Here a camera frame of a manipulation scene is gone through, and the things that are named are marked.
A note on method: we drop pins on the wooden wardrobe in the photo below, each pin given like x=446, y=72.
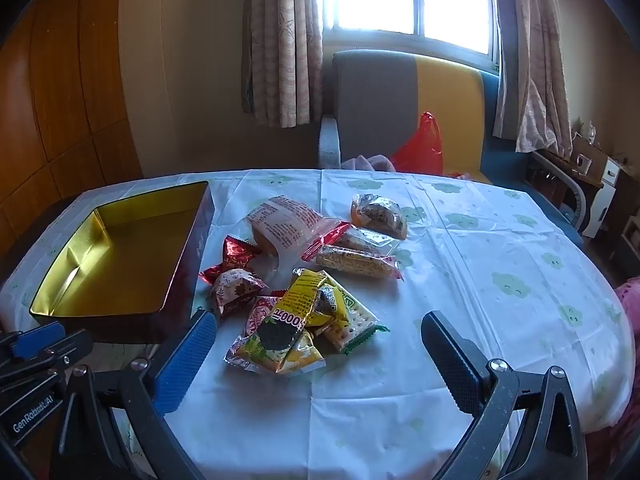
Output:
x=65, y=85

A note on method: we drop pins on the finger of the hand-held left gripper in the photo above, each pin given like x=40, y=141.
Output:
x=37, y=340
x=75, y=347

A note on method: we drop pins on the red plastic bag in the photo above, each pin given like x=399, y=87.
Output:
x=420, y=150

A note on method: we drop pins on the brown patterned snack packet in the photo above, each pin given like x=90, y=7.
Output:
x=235, y=290

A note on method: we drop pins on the beige patterned curtain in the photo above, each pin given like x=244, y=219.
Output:
x=535, y=60
x=285, y=45

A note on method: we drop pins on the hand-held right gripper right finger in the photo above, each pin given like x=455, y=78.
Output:
x=452, y=367

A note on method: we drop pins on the cloud print tablecloth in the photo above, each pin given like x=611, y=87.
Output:
x=475, y=285

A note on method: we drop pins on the puffed rice bar packet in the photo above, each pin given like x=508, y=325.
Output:
x=355, y=260

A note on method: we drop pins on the yellow black snack packet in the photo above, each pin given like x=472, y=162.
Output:
x=300, y=295

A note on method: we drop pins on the yellow seaweed snack packet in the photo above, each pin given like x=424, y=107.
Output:
x=280, y=352

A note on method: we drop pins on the pink cloth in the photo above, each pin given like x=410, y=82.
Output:
x=367, y=162

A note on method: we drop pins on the pink garment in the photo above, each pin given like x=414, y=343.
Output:
x=631, y=300

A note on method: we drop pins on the brown cardboard box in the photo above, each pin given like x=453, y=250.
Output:
x=589, y=156

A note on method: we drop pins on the grey yellow blue sofa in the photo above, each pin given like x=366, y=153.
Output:
x=375, y=105

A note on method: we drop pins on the orange-edged clear pastry packet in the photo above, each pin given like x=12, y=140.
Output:
x=380, y=212

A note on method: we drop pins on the clear bread packet red print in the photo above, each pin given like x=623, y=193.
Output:
x=285, y=225

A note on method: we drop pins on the green-edged cracker packet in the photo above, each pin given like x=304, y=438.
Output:
x=357, y=322

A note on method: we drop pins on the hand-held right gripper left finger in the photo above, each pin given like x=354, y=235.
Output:
x=182, y=365

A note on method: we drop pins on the gold-lined brown tin box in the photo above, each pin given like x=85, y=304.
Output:
x=125, y=260

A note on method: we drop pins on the small white cabinet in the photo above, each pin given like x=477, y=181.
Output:
x=602, y=195

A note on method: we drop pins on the dark red foil snack packet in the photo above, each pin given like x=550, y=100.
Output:
x=240, y=255

